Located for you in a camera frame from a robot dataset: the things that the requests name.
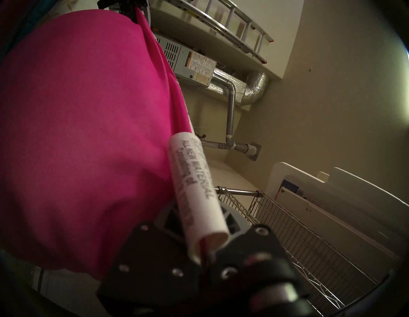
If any white flat panel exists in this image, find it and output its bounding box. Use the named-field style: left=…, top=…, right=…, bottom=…
left=265, top=161, right=409, bottom=266

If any silver insulated duct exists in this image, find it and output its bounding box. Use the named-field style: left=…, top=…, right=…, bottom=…
left=209, top=66, right=269, bottom=106

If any pink splash print cushion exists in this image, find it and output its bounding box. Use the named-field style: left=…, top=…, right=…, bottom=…
left=0, top=8, right=231, bottom=282

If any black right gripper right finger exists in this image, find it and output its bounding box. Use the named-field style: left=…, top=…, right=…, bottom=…
left=201, top=207, right=314, bottom=317

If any chrome wire shelving rack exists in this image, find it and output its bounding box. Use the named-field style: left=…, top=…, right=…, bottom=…
left=215, top=186, right=382, bottom=317

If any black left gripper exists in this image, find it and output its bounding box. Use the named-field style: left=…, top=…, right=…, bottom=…
left=97, top=0, right=151, bottom=23

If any grey furnace unit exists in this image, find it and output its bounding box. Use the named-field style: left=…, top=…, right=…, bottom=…
left=153, top=31, right=218, bottom=89

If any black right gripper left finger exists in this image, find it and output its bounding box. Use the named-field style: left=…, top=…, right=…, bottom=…
left=97, top=202, right=205, bottom=317

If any aluminium ladder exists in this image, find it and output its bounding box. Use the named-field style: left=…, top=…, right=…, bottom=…
left=165, top=0, right=274, bottom=65

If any grey vent pipe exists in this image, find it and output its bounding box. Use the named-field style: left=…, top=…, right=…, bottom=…
left=194, top=77, right=262, bottom=158

